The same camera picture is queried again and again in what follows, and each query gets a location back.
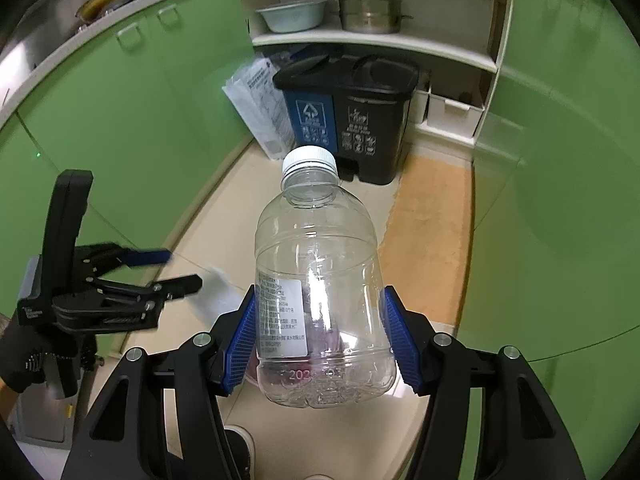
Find clear plastic bottle white cap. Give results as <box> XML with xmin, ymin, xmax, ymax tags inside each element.
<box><xmin>255</xmin><ymin>145</ymin><xmax>396</xmax><ymax>408</ymax></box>

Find black dual pedal trash bin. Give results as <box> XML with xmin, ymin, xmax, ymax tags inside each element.
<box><xmin>272</xmin><ymin>54</ymin><xmax>419</xmax><ymax>185</ymax></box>

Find black gloved left hand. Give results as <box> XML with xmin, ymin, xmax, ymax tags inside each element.
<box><xmin>1</xmin><ymin>313</ymin><xmax>47</xmax><ymax>393</ymax></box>

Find left black shoe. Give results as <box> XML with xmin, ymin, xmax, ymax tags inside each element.
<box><xmin>224</xmin><ymin>426</ymin><xmax>255</xmax><ymax>480</ymax></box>

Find green cabinet doors left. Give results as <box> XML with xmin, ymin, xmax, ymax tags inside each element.
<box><xmin>1</xmin><ymin>0</ymin><xmax>253</xmax><ymax>314</ymax></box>

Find green cabinet doors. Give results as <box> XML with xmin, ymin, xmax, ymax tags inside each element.
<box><xmin>1</xmin><ymin>0</ymin><xmax>253</xmax><ymax>314</ymax></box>
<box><xmin>458</xmin><ymin>0</ymin><xmax>639</xmax><ymax>479</ymax></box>

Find green cabinet doors right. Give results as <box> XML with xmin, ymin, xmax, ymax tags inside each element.
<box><xmin>458</xmin><ymin>0</ymin><xmax>639</xmax><ymax>479</ymax></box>

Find white printed paper bag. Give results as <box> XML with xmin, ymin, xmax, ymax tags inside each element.
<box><xmin>222</xmin><ymin>56</ymin><xmax>294</xmax><ymax>160</ymax></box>

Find orange floor mat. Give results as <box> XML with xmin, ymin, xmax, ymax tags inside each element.
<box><xmin>380</xmin><ymin>154</ymin><xmax>473</xmax><ymax>327</ymax></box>

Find pale blue metal basin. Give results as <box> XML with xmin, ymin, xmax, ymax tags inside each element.
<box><xmin>257</xmin><ymin>0</ymin><xmax>326</xmax><ymax>34</ymax></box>

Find white storage drawer box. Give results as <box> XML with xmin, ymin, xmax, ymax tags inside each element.
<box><xmin>426</xmin><ymin>93</ymin><xmax>484</xmax><ymax>138</ymax></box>

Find stainless steel lidded pot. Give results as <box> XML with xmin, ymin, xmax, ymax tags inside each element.
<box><xmin>337</xmin><ymin>0</ymin><xmax>413</xmax><ymax>35</ymax></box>

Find white open shelf unit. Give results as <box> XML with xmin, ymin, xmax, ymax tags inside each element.
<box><xmin>242</xmin><ymin>0</ymin><xmax>512</xmax><ymax>160</ymax></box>

